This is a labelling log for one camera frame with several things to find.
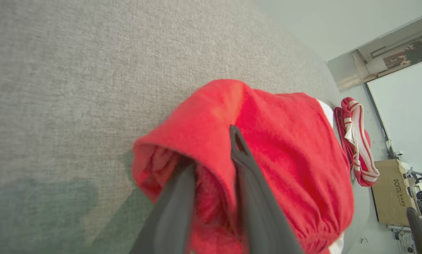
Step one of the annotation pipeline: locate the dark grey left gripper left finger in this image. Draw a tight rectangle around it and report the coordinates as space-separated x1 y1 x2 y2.
130 161 197 254

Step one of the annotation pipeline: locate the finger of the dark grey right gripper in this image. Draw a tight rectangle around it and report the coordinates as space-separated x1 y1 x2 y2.
406 207 422 254

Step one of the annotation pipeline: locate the red garment with white stripes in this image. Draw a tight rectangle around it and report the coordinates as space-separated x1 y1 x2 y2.
334 97 380 187

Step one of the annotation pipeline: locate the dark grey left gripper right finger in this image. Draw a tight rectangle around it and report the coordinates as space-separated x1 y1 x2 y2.
229 125 303 254

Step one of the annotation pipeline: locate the brown cardboard box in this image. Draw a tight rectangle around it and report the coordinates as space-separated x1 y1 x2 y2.
372 159 421 227

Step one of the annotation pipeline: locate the plain red garment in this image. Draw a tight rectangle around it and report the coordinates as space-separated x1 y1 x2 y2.
132 78 354 254

